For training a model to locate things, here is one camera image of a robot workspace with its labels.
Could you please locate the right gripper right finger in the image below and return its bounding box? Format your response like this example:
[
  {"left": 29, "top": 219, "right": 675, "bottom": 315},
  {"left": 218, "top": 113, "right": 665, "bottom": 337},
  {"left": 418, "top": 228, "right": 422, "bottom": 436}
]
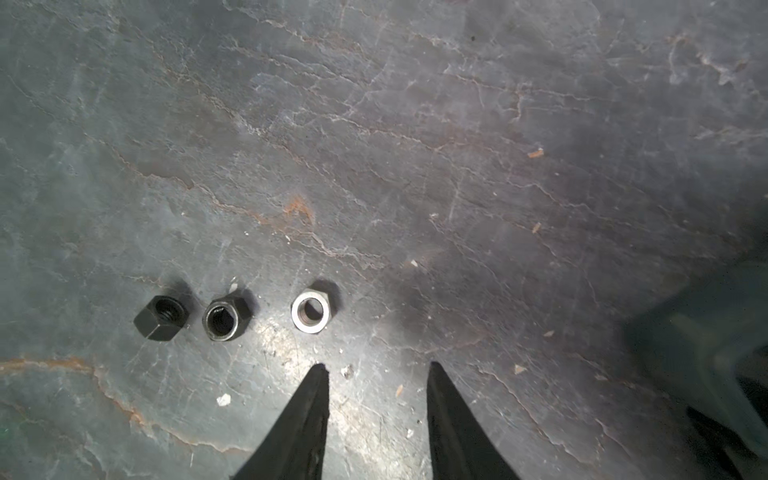
[{"left": 426, "top": 362, "right": 519, "bottom": 480}]

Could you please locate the dark ring washer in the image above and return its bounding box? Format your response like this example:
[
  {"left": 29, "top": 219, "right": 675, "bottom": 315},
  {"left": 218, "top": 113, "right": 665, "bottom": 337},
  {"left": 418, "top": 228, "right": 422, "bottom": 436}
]
[{"left": 202, "top": 295, "right": 252, "bottom": 342}]

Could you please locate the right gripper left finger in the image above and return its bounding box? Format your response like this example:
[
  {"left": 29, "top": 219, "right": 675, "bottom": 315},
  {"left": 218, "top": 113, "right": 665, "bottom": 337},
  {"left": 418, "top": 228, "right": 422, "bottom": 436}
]
[{"left": 234, "top": 363, "right": 329, "bottom": 479}]

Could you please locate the grey plastic organizer box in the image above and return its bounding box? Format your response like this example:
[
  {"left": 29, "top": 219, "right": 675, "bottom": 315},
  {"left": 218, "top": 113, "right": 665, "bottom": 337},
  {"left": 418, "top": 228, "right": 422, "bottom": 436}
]
[{"left": 625, "top": 259, "right": 767, "bottom": 479}]

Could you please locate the black small nut left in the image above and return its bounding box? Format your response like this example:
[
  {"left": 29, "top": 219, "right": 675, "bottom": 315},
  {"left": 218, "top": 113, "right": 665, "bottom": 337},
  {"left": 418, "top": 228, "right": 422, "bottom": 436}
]
[{"left": 133, "top": 295, "right": 189, "bottom": 342}]

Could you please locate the silver hex nut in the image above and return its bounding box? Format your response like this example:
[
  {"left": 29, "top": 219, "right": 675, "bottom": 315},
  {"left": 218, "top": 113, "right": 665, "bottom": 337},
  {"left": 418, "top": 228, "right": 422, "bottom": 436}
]
[{"left": 291, "top": 289, "right": 332, "bottom": 334}]

